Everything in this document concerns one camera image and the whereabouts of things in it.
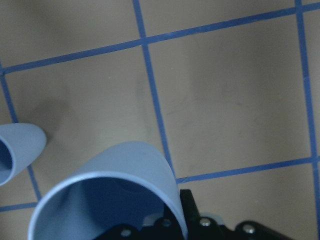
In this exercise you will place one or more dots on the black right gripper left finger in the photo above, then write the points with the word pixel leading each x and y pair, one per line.
pixel 162 229

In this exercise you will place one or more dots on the blue plastic cup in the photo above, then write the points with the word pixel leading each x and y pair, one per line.
pixel 20 145
pixel 130 183

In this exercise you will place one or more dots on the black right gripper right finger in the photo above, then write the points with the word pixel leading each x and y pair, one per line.
pixel 207 228

